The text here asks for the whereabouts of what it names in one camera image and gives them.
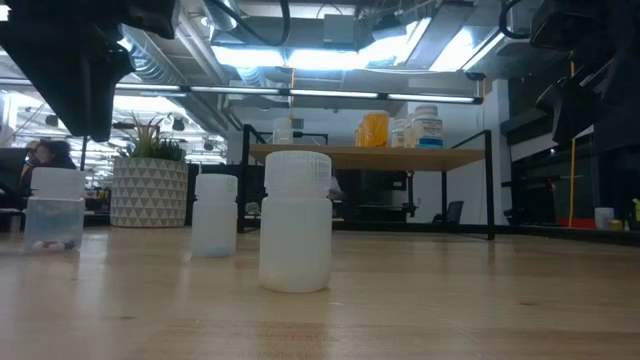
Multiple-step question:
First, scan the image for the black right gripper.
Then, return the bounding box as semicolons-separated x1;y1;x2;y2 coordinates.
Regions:
528;0;640;148

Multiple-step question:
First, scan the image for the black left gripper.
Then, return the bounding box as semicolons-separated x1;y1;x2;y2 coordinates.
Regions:
0;0;179;143

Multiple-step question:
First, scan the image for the clear vial with pills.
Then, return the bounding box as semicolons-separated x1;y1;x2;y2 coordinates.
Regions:
23;166;87;253

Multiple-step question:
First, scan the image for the orange pill bottle white cap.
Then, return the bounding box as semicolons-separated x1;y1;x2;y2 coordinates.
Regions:
355;110;391;148

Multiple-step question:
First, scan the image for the person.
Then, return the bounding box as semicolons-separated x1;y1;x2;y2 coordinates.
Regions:
17;139;79;211

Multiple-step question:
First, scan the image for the green potted plant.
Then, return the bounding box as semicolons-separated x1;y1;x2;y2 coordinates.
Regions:
117;112;186;162

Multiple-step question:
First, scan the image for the white cup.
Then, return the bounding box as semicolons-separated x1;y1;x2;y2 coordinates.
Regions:
593;206;615;231

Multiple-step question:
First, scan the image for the red plastic bin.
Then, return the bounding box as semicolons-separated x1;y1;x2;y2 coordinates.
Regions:
555;216;597;230

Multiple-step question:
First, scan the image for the white triangle-pattern plant pot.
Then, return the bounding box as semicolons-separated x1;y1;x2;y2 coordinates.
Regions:
109;156;190;229

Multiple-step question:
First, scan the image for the black office chair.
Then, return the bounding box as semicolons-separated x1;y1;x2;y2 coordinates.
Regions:
432;200;465;225

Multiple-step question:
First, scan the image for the wooden background table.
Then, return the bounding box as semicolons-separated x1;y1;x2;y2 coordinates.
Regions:
236;123;497;241

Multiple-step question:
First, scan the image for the overhead LED light bar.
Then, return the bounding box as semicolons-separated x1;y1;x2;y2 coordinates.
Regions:
113;82;485;105

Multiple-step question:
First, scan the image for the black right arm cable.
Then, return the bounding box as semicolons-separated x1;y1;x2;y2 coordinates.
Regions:
497;0;534;41

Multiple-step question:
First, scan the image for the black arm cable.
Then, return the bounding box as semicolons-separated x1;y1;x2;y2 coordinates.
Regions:
207;0;293;47
497;0;534;41

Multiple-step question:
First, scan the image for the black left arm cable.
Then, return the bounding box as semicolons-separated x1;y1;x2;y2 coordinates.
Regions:
207;0;293;47

